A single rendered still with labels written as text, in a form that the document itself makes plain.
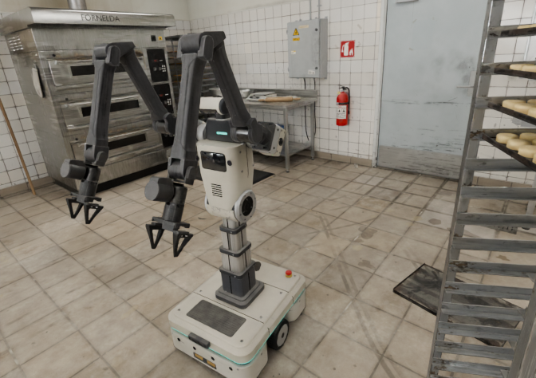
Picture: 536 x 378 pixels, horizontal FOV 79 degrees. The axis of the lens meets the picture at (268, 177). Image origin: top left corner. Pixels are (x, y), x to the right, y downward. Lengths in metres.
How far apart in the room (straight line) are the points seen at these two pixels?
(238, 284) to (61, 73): 3.13
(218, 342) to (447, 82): 3.43
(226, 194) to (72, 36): 3.15
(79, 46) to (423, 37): 3.72
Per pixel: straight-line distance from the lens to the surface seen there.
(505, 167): 1.19
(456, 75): 4.09
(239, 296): 1.82
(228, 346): 1.68
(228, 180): 1.45
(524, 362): 0.93
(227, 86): 1.14
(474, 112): 1.11
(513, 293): 1.43
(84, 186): 1.37
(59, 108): 4.21
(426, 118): 4.21
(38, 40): 4.19
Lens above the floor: 1.48
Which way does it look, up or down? 21 degrees down
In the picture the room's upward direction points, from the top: 3 degrees counter-clockwise
